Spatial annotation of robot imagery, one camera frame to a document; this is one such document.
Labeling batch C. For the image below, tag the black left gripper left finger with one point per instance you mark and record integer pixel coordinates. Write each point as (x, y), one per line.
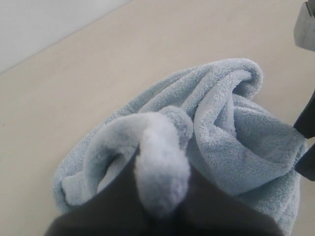
(115, 211)

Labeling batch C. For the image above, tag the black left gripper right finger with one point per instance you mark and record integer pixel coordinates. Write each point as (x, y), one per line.
(207, 211)

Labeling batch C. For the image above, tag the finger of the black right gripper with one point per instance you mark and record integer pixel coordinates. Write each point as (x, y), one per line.
(306, 165)
(305, 124)

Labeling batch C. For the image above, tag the light blue fluffy towel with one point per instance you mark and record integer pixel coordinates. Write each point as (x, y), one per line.
(236, 144)

